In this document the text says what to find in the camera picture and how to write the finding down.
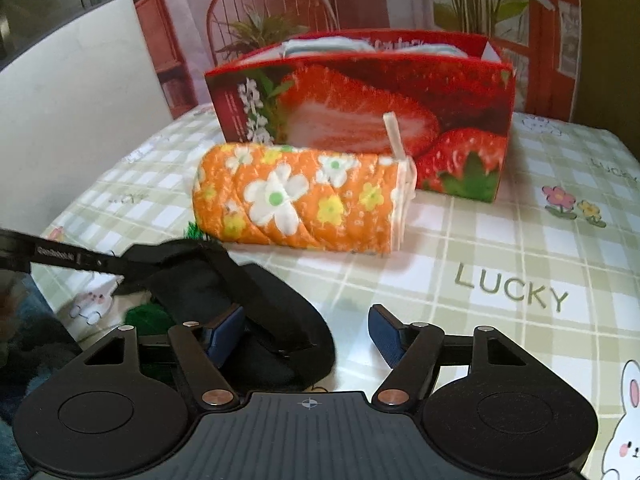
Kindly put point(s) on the green plaid tablecloth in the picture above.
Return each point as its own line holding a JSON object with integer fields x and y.
{"x": 553, "y": 263}

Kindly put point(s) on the orange floral quilted cloth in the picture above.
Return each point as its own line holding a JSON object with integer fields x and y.
{"x": 260, "y": 194}

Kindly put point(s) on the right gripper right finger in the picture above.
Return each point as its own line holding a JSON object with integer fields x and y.
{"x": 411, "y": 351}

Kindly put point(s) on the dark blue fluffy rug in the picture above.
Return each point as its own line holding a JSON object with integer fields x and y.
{"x": 40, "y": 346}

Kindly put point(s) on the red strawberry cardboard box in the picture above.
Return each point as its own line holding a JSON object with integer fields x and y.
{"x": 454, "y": 114}

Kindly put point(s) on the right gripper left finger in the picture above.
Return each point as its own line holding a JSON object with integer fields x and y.
{"x": 201, "y": 349}

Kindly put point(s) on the printed room scene backdrop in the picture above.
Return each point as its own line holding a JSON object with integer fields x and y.
{"x": 541, "y": 38}

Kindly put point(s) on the green fabric piece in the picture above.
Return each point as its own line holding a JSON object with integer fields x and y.
{"x": 151, "y": 319}

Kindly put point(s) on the person's left hand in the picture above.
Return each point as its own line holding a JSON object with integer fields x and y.
{"x": 12, "y": 293}

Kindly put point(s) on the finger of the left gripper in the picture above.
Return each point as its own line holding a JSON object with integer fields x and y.
{"x": 101, "y": 263}

